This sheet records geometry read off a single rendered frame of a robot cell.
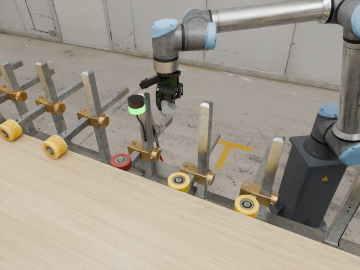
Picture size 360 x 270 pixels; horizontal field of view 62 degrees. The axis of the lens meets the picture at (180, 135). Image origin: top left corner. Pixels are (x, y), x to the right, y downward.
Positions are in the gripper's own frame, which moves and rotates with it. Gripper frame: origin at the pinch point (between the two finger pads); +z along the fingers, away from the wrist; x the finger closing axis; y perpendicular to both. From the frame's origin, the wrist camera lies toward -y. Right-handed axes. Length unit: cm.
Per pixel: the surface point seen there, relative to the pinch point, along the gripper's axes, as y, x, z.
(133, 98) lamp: -4.5, -12.8, -13.1
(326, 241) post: 71, -10, 29
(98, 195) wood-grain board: -4.3, -39.2, 11.1
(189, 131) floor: -39, 115, 101
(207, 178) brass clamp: 24.1, -9.6, 17.6
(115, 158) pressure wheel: -10.1, -21.6, 10.7
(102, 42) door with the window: -234, 239, 89
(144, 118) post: -2.9, -9.5, -3.0
